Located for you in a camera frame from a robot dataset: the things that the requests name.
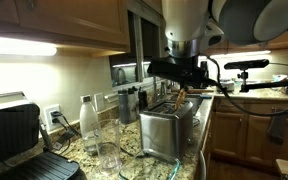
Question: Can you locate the clear bottle with silver cap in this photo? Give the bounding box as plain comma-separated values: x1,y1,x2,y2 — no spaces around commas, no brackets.
79,94,99,156

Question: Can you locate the black stereo camera bar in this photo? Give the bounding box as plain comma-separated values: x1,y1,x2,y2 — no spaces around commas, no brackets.
223,58,271,71

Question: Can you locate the black slim bottle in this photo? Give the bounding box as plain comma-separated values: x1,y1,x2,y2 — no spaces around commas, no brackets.
137,89,149,113

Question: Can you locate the under-cabinet light strip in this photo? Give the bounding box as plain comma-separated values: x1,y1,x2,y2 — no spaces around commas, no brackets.
0,34,58,57

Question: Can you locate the square clear glass dish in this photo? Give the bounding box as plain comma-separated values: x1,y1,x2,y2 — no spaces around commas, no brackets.
118,150,182,180

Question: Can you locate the black panini grill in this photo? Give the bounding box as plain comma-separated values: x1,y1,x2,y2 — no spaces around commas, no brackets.
0,91,82,180

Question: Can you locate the curved steel dishwasher handle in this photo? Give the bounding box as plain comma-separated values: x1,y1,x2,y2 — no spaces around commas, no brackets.
198,150,208,180

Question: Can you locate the wooden upper cabinet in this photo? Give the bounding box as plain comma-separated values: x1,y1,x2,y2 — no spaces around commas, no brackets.
0,0,132,54

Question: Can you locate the stainless steel two-slot toaster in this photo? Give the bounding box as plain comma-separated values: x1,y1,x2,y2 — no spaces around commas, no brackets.
139,98,195,163

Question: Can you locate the black plug with cable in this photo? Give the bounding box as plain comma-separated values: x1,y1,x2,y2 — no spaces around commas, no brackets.
49,110,82,148

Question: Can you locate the white wall power outlet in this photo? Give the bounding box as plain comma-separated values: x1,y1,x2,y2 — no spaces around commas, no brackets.
43,103,63,132

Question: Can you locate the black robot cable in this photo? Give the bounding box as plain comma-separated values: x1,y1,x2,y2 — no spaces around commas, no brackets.
206,55,288,118

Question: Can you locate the dark grey insulated bottle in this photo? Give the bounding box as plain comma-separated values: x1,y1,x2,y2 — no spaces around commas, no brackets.
117,88,131,125

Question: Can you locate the thin toasted bread slice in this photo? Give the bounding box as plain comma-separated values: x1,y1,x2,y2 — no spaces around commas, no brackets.
173,87,189,112

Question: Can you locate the dark hanging dish towel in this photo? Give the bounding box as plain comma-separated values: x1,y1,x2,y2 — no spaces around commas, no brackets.
266,106,288,146

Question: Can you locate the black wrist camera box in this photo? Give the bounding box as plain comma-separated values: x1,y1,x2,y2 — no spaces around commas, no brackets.
146,55,217,89

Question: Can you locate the clear drinking glass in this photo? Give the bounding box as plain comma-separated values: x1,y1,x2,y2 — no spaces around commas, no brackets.
90,118,124,177

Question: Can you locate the wooden lower drawer cabinet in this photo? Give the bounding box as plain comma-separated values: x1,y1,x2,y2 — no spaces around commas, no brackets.
209,98,288,168

